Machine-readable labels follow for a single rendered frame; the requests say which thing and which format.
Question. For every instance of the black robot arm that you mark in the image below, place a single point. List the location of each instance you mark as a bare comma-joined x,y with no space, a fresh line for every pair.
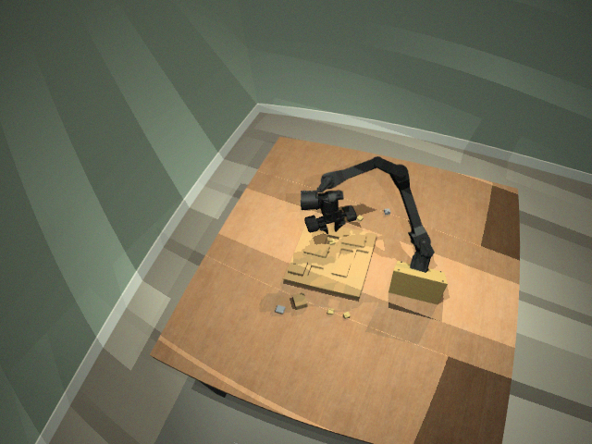
329,200

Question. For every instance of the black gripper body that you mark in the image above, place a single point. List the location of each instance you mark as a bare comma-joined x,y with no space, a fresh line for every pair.
314,224

